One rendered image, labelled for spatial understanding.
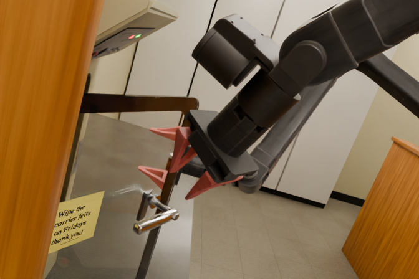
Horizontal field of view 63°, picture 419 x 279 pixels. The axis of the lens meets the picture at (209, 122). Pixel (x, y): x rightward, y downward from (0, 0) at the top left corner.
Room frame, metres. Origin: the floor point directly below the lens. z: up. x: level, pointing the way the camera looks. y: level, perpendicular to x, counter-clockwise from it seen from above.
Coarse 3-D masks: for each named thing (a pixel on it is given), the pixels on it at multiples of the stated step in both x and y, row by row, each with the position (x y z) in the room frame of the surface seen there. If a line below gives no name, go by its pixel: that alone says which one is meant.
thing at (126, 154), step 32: (96, 96) 0.38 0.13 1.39; (128, 96) 0.42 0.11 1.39; (160, 96) 0.48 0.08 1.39; (96, 128) 0.39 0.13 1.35; (128, 128) 0.43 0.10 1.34; (160, 128) 0.49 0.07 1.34; (96, 160) 0.40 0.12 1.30; (128, 160) 0.45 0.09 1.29; (160, 160) 0.51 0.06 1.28; (64, 192) 0.37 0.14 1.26; (96, 192) 0.41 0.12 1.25; (128, 192) 0.46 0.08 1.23; (160, 192) 0.53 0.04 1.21; (96, 224) 0.42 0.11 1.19; (128, 224) 0.48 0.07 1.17; (64, 256) 0.38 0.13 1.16; (96, 256) 0.44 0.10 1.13; (128, 256) 0.50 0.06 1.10
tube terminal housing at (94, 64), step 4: (92, 60) 0.56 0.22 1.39; (96, 60) 0.58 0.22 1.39; (92, 64) 0.57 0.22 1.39; (96, 64) 0.59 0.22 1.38; (92, 68) 0.57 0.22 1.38; (96, 68) 0.59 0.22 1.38; (88, 72) 0.55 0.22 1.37; (92, 72) 0.58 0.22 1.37; (96, 72) 0.60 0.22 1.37; (88, 76) 0.61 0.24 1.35; (92, 76) 0.58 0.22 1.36; (96, 76) 0.61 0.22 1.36; (88, 80) 0.61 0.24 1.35; (92, 80) 0.59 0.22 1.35; (88, 84) 0.61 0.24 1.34; (92, 84) 0.59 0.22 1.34; (88, 88) 0.58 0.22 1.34; (92, 88) 0.60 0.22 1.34; (84, 92) 0.61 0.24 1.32; (88, 92) 0.58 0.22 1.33; (92, 92) 0.61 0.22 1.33
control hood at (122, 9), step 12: (108, 0) 0.30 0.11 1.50; (120, 0) 0.30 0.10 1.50; (132, 0) 0.30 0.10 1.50; (144, 0) 0.30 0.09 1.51; (108, 12) 0.30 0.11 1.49; (120, 12) 0.30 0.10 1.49; (132, 12) 0.30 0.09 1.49; (144, 12) 0.30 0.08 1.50; (156, 12) 0.35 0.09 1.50; (168, 12) 0.45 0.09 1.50; (108, 24) 0.30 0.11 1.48; (120, 24) 0.30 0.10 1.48; (132, 24) 0.33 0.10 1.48; (144, 24) 0.39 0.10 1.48; (156, 24) 0.48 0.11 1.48; (96, 36) 0.30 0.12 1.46; (108, 36) 0.32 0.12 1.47; (144, 36) 0.58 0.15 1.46; (120, 48) 0.55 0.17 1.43
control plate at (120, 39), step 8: (120, 32) 0.33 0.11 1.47; (128, 32) 0.38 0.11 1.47; (136, 32) 0.42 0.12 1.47; (144, 32) 0.49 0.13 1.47; (104, 40) 0.33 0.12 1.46; (112, 40) 0.36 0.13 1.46; (120, 40) 0.41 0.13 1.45; (128, 40) 0.48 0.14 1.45; (96, 48) 0.35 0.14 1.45; (104, 48) 0.40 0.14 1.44; (112, 48) 0.45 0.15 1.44
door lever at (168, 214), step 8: (152, 200) 0.51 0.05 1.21; (152, 208) 0.52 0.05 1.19; (160, 208) 0.51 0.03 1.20; (168, 208) 0.51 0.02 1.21; (152, 216) 0.46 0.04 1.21; (160, 216) 0.47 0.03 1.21; (168, 216) 0.48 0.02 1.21; (176, 216) 0.49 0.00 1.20; (136, 224) 0.43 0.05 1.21; (144, 224) 0.44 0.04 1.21; (152, 224) 0.45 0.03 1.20; (160, 224) 0.47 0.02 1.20; (136, 232) 0.43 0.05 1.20; (144, 232) 0.44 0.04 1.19
